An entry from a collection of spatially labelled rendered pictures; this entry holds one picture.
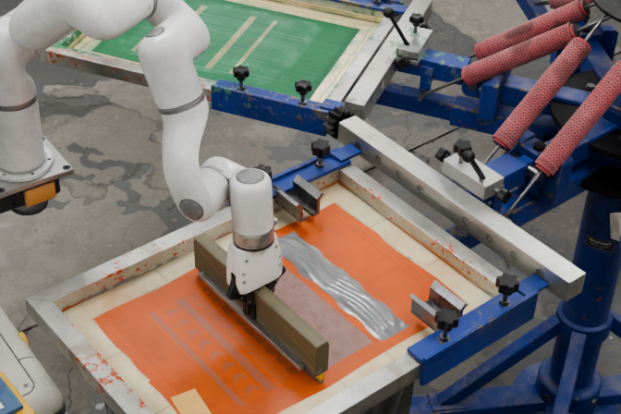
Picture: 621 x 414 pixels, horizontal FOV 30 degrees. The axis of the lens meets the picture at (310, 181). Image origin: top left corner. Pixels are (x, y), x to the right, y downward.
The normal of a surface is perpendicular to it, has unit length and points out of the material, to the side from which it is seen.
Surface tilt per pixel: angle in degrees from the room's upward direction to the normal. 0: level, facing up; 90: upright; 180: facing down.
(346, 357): 0
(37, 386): 0
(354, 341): 0
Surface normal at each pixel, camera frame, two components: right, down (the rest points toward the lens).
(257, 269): 0.58, 0.45
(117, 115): 0.03, -0.80
